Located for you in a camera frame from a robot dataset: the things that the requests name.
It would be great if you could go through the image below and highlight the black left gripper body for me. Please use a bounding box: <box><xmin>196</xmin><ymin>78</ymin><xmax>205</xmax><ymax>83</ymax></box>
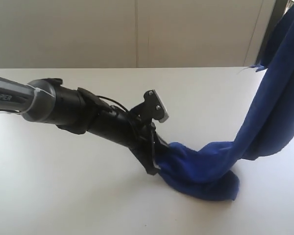
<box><xmin>87</xmin><ymin>107</ymin><xmax>169</xmax><ymax>175</ymax></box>

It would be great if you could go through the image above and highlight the blue microfiber towel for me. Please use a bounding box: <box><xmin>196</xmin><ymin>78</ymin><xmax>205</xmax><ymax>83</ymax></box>
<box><xmin>155</xmin><ymin>5</ymin><xmax>294</xmax><ymax>201</ymax></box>

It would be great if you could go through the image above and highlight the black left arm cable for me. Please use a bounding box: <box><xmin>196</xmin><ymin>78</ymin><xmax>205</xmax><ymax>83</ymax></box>
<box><xmin>98</xmin><ymin>95</ymin><xmax>138</xmax><ymax>123</ymax></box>

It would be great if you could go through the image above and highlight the dark window frame post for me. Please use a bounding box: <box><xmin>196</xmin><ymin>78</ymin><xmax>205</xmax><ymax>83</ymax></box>
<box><xmin>262</xmin><ymin>0</ymin><xmax>288</xmax><ymax>44</ymax></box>

